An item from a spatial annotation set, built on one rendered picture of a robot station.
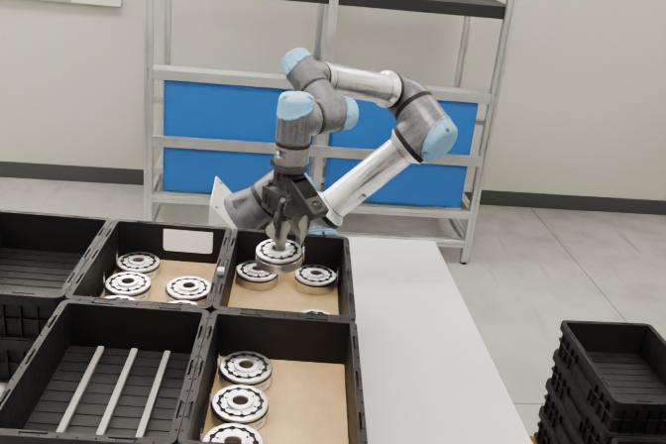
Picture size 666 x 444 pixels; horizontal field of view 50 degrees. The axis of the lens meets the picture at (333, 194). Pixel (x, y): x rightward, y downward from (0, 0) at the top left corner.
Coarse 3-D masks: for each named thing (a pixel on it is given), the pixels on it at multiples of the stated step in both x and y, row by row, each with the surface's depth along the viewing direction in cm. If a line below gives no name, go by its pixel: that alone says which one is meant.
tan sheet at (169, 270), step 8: (168, 264) 184; (176, 264) 184; (184, 264) 185; (192, 264) 185; (200, 264) 186; (208, 264) 186; (160, 272) 180; (168, 272) 180; (176, 272) 181; (184, 272) 181; (192, 272) 181; (200, 272) 182; (208, 272) 182; (152, 280) 175; (160, 280) 176; (168, 280) 176; (208, 280) 178; (152, 288) 172; (160, 288) 172; (104, 296) 167; (152, 296) 169; (160, 296) 169
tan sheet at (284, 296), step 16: (240, 288) 176; (272, 288) 177; (288, 288) 178; (336, 288) 181; (240, 304) 169; (256, 304) 170; (272, 304) 171; (288, 304) 171; (304, 304) 172; (320, 304) 173; (336, 304) 173
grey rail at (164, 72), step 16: (176, 80) 336; (192, 80) 336; (208, 80) 337; (224, 80) 338; (240, 80) 338; (256, 80) 339; (272, 80) 340; (448, 96) 350; (464, 96) 350; (480, 96) 351
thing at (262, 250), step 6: (270, 240) 163; (288, 240) 164; (258, 246) 161; (264, 246) 161; (294, 246) 162; (258, 252) 158; (264, 252) 158; (288, 252) 159; (294, 252) 159; (300, 252) 159; (264, 258) 156; (270, 258) 157; (276, 258) 157; (282, 258) 157; (288, 258) 157; (294, 258) 157
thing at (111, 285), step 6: (114, 276) 170; (120, 276) 171; (138, 276) 171; (144, 276) 171; (108, 282) 167; (114, 282) 167; (144, 282) 169; (150, 282) 168; (108, 288) 164; (114, 288) 165; (120, 288) 165; (126, 288) 165; (132, 288) 165; (138, 288) 166; (144, 288) 166; (120, 294) 163; (126, 294) 163; (132, 294) 164
